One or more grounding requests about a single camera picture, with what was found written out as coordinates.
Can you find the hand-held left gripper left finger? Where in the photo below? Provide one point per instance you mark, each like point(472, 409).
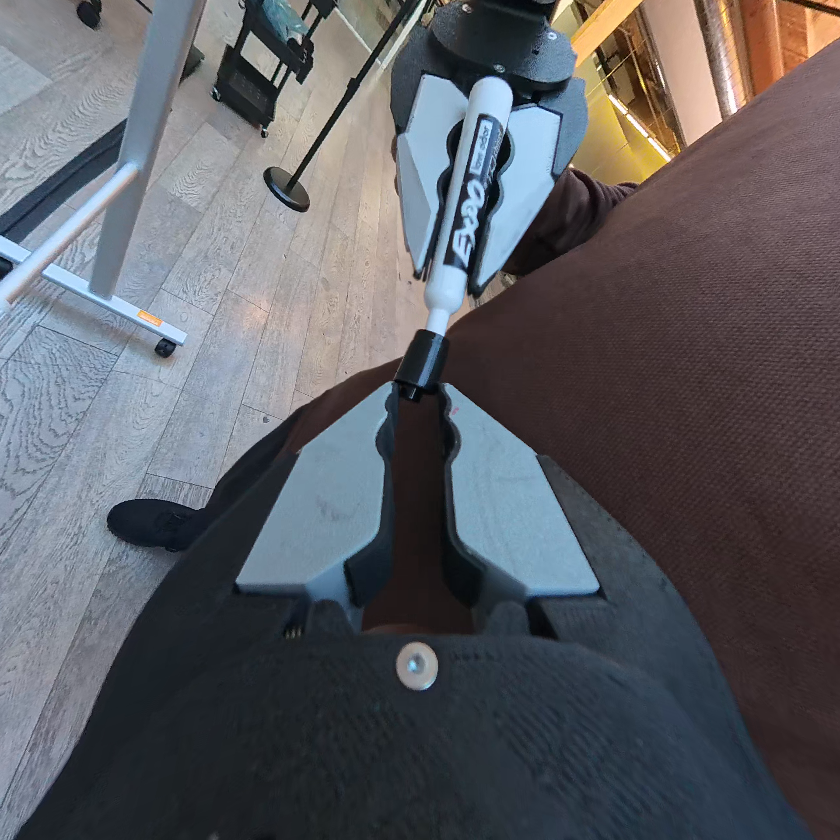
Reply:
point(315, 518)

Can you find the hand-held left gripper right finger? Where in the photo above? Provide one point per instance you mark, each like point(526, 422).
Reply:
point(518, 525)

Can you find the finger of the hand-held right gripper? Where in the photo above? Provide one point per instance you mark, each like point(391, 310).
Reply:
point(531, 170)
point(423, 151)

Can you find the black dry-erase marker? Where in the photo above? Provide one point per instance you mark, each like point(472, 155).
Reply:
point(469, 197)

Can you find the black marker cap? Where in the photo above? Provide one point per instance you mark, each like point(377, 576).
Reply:
point(423, 361)

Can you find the person's right forearm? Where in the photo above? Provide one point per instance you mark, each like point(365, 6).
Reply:
point(571, 210)

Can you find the person's dark trousered leg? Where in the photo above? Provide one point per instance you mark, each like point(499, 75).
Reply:
point(249, 472)

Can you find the black round-base stand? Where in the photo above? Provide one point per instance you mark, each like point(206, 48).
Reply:
point(289, 190)

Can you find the person's black shoe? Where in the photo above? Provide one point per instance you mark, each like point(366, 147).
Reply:
point(144, 522)

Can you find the black utility cart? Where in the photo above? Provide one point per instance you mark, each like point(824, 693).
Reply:
point(246, 85)

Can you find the silver-framed rolling whiteboard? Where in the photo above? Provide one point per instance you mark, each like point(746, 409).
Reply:
point(141, 131)

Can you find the black office chair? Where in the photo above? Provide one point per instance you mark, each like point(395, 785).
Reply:
point(90, 13)

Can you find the silver metal duct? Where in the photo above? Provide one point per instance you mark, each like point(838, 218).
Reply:
point(722, 52)

